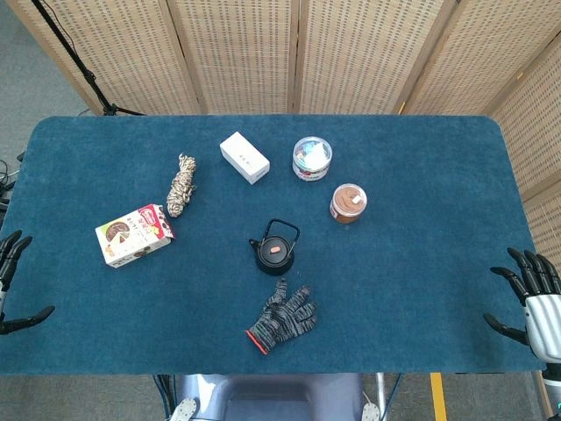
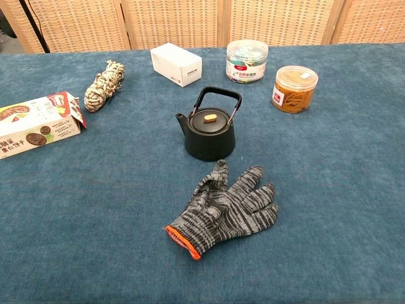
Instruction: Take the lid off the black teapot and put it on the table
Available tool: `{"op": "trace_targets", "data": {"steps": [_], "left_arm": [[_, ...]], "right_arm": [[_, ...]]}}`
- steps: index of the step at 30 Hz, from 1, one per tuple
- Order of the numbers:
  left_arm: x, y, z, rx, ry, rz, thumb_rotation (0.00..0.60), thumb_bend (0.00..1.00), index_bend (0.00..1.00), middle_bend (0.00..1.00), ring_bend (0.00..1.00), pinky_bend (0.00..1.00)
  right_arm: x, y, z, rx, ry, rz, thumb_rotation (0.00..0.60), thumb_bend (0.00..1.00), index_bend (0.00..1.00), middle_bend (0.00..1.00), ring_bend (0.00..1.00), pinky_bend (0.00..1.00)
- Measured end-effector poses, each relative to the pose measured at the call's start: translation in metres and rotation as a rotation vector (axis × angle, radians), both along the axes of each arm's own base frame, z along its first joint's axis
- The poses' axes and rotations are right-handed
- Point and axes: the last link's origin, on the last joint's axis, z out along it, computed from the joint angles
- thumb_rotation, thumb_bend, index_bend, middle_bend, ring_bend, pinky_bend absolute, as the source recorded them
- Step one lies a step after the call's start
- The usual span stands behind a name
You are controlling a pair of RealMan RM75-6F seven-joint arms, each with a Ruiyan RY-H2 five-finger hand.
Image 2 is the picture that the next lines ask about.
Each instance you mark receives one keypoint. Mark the black kettle lid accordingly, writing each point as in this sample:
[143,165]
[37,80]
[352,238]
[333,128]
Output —
[210,120]

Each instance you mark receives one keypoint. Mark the black kettle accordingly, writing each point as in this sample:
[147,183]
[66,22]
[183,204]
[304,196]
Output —
[209,142]

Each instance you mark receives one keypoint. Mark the grey striped knit work glove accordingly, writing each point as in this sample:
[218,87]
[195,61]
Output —
[226,210]

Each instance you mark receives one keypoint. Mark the white cardboard box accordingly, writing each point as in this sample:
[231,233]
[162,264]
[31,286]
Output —
[175,65]

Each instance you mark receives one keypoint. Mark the clear jar of coloured clips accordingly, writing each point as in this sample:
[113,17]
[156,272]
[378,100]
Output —
[246,63]

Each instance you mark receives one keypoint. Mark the clear jar of rubber bands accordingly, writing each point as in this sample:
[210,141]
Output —
[294,92]

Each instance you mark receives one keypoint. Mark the blue table cloth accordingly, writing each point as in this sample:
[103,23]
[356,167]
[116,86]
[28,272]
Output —
[95,206]

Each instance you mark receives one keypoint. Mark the woven rattan folding screen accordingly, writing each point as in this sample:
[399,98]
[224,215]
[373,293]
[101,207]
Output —
[190,22]

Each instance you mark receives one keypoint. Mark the open biscuit cardboard box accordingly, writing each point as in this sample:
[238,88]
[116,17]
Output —
[34,125]

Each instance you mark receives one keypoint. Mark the black stand pole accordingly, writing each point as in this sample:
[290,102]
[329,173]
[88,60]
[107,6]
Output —
[36,27]

